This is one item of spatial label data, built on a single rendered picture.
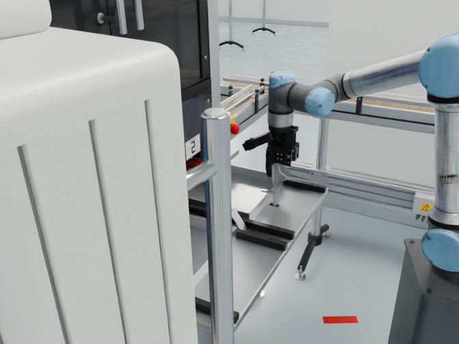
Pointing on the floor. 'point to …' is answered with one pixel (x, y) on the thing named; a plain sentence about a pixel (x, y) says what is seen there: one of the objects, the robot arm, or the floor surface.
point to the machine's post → (214, 53)
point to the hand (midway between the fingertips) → (272, 182)
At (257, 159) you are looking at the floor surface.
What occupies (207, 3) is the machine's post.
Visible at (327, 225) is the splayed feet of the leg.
